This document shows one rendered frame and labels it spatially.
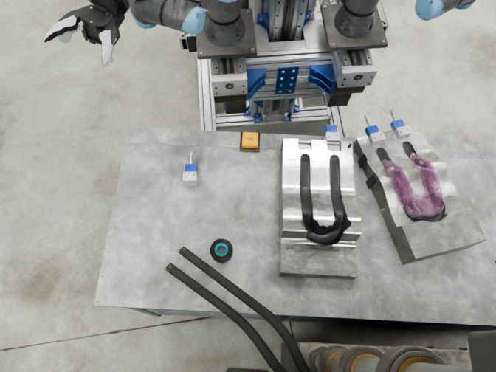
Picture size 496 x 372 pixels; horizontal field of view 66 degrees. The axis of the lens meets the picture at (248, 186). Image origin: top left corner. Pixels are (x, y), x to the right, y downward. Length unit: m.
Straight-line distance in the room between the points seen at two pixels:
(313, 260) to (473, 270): 0.58
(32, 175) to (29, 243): 0.43
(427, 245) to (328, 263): 0.33
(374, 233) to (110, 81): 2.07
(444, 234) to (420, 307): 0.26
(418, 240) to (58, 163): 2.09
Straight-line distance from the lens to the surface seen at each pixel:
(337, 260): 1.35
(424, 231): 1.42
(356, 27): 1.57
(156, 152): 1.56
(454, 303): 1.53
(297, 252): 1.33
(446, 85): 3.04
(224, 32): 1.48
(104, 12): 1.06
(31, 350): 2.41
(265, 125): 2.28
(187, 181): 1.44
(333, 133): 1.54
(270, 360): 1.25
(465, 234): 1.48
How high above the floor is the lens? 2.15
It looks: 67 degrees down
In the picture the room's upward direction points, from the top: 1 degrees clockwise
